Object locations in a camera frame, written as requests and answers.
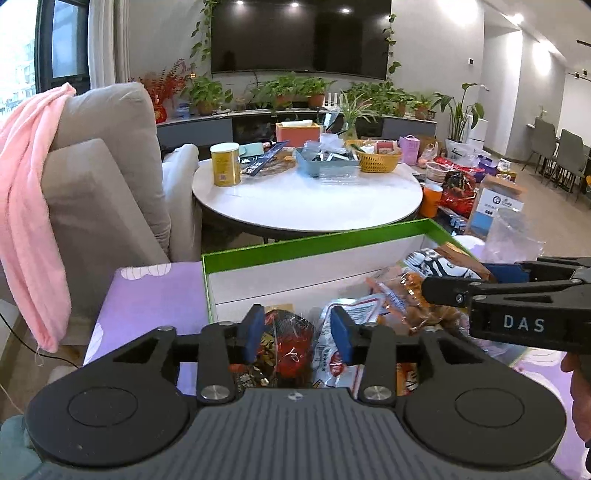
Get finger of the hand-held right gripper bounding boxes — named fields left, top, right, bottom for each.
left=484, top=257, right=591, bottom=284
left=420, top=275, right=578, bottom=308

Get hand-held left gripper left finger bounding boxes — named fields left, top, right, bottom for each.
left=112, top=304, right=267, bottom=405

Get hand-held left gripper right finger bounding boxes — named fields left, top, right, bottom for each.
left=329, top=305, right=482, bottom=407

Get red black snack packet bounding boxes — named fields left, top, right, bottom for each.
left=230, top=308, right=315, bottom=389

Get orange clear snack packet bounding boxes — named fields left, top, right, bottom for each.
left=366, top=271, right=468, bottom=336

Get green cardboard box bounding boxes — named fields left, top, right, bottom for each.
left=201, top=218, right=527, bottom=398

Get person's right hand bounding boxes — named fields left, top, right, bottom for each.
left=560, top=353, right=591, bottom=451

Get black white snack packet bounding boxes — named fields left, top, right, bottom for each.
left=401, top=246, right=486, bottom=283

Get white red snack packet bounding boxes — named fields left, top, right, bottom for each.
left=313, top=295, right=385, bottom=389

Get brown orange snack packet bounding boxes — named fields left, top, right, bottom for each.
left=433, top=242, right=498, bottom=283

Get orange cup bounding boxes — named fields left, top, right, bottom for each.
left=419, top=183, right=445, bottom=219

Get red snack bag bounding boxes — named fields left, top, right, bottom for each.
left=435, top=156, right=486, bottom=219

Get purple printed tablecloth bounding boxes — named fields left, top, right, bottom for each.
left=82, top=244, right=591, bottom=463

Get grey dining chair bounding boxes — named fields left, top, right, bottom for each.
left=532, top=116, right=560, bottom=172
left=551, top=128, right=591, bottom=195

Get white air purifier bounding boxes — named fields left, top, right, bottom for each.
left=468, top=117, right=490, bottom=151

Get round white table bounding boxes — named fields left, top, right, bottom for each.
left=191, top=147, right=424, bottom=244

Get pink box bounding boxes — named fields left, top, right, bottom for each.
left=399, top=134, right=421, bottom=165

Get yellow woven basket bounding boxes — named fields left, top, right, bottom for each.
left=345, top=139, right=404, bottom=174

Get large leaf plant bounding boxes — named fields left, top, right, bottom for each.
left=433, top=82, right=486, bottom=145

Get blue grey plastic bin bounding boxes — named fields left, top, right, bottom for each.
left=294, top=146, right=362, bottom=179

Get yellow can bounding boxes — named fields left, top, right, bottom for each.
left=209, top=141, right=242, bottom=188

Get dark blue flat package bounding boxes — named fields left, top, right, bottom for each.
left=240, top=140, right=297, bottom=179

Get small potted plant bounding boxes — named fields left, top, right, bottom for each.
left=410, top=92, right=438, bottom=121

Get spider plant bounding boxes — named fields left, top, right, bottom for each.
left=336, top=98, right=378, bottom=140

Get beige sofa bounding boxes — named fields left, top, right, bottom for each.
left=41, top=82, right=203, bottom=320

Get potted green plant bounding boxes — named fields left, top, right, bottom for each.
left=343, top=82, right=417, bottom=119
left=181, top=76, right=232, bottom=117
left=250, top=73, right=336, bottom=112

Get orange tissue box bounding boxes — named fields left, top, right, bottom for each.
left=275, top=119, right=321, bottom=148

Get grey television cabinet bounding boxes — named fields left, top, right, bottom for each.
left=156, top=108, right=438, bottom=149

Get hanging vine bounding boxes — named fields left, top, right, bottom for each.
left=189, top=0, right=219, bottom=71
left=382, top=13, right=402, bottom=80

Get pink blanket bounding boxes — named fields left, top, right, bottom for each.
left=0, top=82, right=78, bottom=354

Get teal cloth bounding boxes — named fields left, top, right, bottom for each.
left=0, top=414, right=43, bottom=480

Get red flower decoration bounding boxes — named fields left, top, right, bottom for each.
left=130, top=59, right=195, bottom=124

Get black television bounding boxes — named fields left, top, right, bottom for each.
left=211, top=0, right=393, bottom=81

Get grey curtain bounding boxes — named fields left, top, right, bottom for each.
left=87, top=0, right=131, bottom=89

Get dark framed window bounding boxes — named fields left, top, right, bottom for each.
left=34, top=0, right=91, bottom=96

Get black cable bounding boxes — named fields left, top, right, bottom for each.
left=0, top=313, right=80, bottom=371

